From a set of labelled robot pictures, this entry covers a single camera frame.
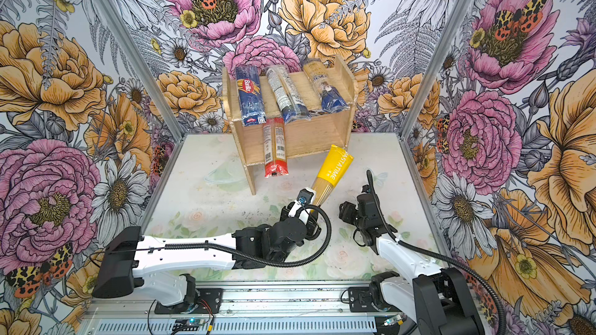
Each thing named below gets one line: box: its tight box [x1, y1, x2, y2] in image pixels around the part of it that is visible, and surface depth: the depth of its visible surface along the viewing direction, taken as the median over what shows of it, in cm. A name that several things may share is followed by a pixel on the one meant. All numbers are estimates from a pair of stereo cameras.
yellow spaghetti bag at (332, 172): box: [312, 144, 354, 207], surface depth 76 cm
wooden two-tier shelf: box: [221, 55, 358, 195], surface depth 77 cm
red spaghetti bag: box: [263, 117, 289, 178], surface depth 85 cm
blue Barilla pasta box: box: [235, 65, 267, 127], surface depth 69 cm
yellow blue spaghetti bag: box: [302, 59, 350, 114], surface depth 73 cm
